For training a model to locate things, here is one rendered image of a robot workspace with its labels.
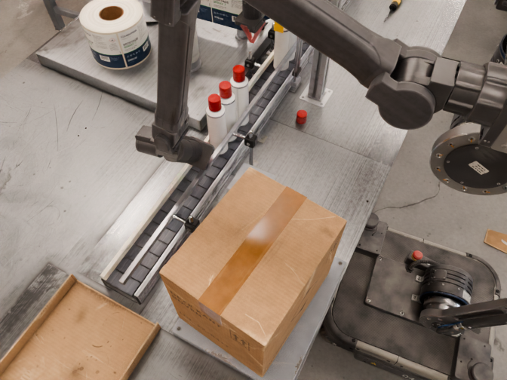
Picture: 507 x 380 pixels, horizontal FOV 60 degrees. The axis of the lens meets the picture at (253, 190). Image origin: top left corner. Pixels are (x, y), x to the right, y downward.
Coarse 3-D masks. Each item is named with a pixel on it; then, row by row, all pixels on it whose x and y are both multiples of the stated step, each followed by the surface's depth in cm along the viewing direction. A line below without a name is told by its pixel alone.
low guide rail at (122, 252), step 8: (272, 56) 147; (264, 64) 145; (256, 72) 142; (256, 80) 142; (248, 88) 139; (208, 136) 128; (184, 168) 121; (176, 176) 120; (184, 176) 122; (176, 184) 119; (168, 192) 117; (160, 200) 116; (152, 208) 114; (160, 208) 116; (152, 216) 114; (144, 224) 112; (136, 232) 110; (128, 240) 109; (136, 240) 111; (128, 248) 109; (120, 256) 107; (112, 264) 106; (104, 272) 104
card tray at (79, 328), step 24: (72, 288) 111; (48, 312) 106; (72, 312) 107; (96, 312) 107; (120, 312) 107; (24, 336) 102; (48, 336) 104; (72, 336) 104; (96, 336) 104; (120, 336) 104; (144, 336) 104; (24, 360) 101; (48, 360) 101; (72, 360) 101; (96, 360) 101; (120, 360) 101
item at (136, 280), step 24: (264, 72) 148; (288, 72) 148; (264, 96) 142; (192, 168) 126; (216, 168) 126; (192, 192) 121; (144, 240) 113; (168, 240) 113; (120, 264) 109; (144, 264) 109; (120, 288) 106
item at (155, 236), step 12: (276, 72) 136; (264, 84) 133; (252, 108) 129; (240, 120) 125; (216, 156) 118; (180, 204) 110; (168, 216) 107; (156, 240) 105; (144, 252) 102; (132, 264) 101
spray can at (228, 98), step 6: (222, 84) 115; (228, 84) 115; (222, 90) 115; (228, 90) 115; (222, 96) 117; (228, 96) 117; (234, 96) 119; (222, 102) 118; (228, 102) 118; (234, 102) 119; (228, 108) 119; (234, 108) 121; (228, 114) 121; (234, 114) 122; (228, 120) 123; (234, 120) 124; (228, 126) 125; (228, 132) 127; (234, 138) 130
